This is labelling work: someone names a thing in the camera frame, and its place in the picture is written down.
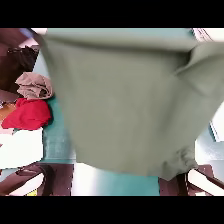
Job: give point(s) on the green T-shirt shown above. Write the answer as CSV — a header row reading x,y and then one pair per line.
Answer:
x,y
133,106

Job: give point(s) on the grey-brown garment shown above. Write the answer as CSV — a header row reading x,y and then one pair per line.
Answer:
x,y
33,86

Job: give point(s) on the red garment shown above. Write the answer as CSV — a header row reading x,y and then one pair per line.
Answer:
x,y
29,115

